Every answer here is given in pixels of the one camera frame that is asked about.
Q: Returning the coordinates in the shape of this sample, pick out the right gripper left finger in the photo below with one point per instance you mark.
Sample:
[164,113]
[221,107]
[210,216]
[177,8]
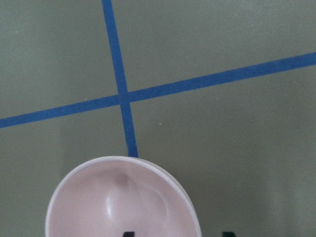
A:
[128,234]

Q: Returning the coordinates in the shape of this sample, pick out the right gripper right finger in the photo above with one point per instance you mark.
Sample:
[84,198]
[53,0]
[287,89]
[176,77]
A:
[228,234]

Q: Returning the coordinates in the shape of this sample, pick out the pink bowl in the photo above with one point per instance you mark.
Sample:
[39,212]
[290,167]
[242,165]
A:
[107,196]

